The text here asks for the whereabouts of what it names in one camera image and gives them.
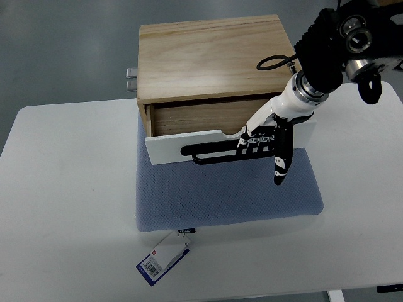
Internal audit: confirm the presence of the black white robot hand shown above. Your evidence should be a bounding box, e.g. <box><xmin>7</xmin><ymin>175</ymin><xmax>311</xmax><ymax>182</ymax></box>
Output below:
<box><xmin>236</xmin><ymin>71</ymin><xmax>329</xmax><ymax>186</ymax></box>

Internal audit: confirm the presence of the black drawer handle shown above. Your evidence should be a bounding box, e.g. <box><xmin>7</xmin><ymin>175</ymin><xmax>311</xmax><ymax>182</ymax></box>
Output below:
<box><xmin>180</xmin><ymin>139</ymin><xmax>274</xmax><ymax>165</ymax></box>

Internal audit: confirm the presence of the white drawer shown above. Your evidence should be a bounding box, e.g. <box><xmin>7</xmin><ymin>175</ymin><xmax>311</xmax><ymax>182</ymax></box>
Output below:
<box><xmin>144</xmin><ymin>94</ymin><xmax>317</xmax><ymax>165</ymax></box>

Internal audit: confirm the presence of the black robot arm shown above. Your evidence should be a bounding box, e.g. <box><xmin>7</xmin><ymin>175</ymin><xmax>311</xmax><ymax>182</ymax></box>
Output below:
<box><xmin>256</xmin><ymin>1</ymin><xmax>402</xmax><ymax>104</ymax></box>

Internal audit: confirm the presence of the wooden drawer cabinet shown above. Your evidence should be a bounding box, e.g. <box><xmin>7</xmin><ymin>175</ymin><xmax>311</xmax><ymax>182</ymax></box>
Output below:
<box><xmin>137</xmin><ymin>15</ymin><xmax>294</xmax><ymax>118</ymax></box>

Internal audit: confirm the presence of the blue mesh cushion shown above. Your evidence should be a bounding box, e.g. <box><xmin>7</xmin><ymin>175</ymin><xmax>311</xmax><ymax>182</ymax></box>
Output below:
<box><xmin>135</xmin><ymin>122</ymin><xmax>324</xmax><ymax>232</ymax></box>

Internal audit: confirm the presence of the white blue product tag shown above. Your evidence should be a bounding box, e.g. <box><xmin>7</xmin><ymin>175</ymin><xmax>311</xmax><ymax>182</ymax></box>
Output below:
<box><xmin>136</xmin><ymin>231</ymin><xmax>191</xmax><ymax>287</ymax></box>

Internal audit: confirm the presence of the white table leg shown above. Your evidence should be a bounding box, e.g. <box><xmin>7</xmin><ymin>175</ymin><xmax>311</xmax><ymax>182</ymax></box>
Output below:
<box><xmin>327</xmin><ymin>289</ymin><xmax>346</xmax><ymax>302</ymax></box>

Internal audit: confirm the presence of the black object at edge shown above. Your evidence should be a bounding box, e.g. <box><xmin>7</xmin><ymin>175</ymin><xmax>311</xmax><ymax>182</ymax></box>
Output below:
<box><xmin>377</xmin><ymin>284</ymin><xmax>403</xmax><ymax>293</ymax></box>

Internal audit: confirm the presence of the grey metal clamp bracket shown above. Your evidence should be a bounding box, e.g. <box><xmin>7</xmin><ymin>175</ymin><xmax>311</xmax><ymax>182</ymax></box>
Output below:
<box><xmin>126</xmin><ymin>67</ymin><xmax>138</xmax><ymax>92</ymax></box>

